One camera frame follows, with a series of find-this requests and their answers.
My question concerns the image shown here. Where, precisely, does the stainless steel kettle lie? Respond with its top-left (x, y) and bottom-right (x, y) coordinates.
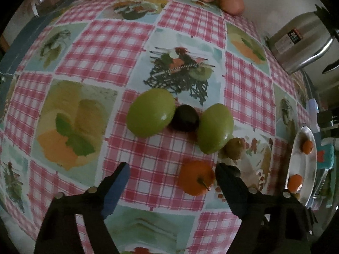
top-left (266, 4), bottom-right (339, 75)

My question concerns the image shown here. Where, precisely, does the green mango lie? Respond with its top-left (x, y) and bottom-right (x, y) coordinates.
top-left (126, 88), bottom-right (176, 138)
top-left (197, 103), bottom-right (234, 154)

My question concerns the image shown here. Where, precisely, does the white power strip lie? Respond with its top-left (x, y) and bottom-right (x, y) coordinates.
top-left (307, 98), bottom-right (318, 133)

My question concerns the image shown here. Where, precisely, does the dark avocado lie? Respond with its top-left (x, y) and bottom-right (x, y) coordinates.
top-left (169, 104), bottom-right (200, 133)

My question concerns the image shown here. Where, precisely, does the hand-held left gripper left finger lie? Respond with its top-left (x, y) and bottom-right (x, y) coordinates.
top-left (34, 161), bottom-right (131, 254)

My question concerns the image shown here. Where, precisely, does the black charger plug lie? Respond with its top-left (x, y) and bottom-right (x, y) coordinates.
top-left (316, 110), bottom-right (339, 131)

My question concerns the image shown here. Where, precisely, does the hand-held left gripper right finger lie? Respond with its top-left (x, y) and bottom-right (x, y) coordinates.
top-left (215, 163), bottom-right (318, 254)

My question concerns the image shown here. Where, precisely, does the round steel plate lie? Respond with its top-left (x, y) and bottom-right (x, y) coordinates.
top-left (286, 126), bottom-right (318, 208)

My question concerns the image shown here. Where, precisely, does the teal plastic box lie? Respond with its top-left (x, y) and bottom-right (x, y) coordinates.
top-left (316, 138), bottom-right (335, 170)

